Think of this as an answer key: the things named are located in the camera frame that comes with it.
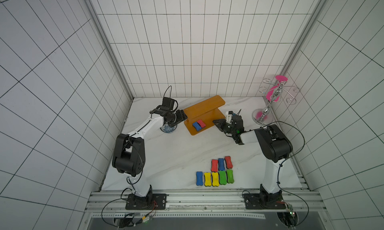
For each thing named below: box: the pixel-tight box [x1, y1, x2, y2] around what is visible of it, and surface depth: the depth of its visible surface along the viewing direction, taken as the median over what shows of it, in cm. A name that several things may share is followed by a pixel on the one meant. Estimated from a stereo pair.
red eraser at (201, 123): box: [197, 119, 206, 128], surface depth 103 cm
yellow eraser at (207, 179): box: [204, 172, 212, 187], surface depth 81 cm
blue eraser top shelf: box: [196, 171, 204, 186], surface depth 81 cm
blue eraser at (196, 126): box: [192, 122, 202, 131], surface depth 102 cm
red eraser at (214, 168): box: [211, 159, 219, 173], surface depth 87 cm
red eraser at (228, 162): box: [224, 156, 233, 169], surface depth 87 cm
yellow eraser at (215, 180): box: [211, 172, 220, 187], surface depth 80 cm
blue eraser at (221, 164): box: [218, 158, 225, 171], surface depth 87 cm
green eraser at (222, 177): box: [218, 170, 228, 185], surface depth 81 cm
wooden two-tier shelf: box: [183, 95, 226, 136], surface depth 100 cm
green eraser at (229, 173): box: [226, 169, 235, 184], surface depth 81 cm
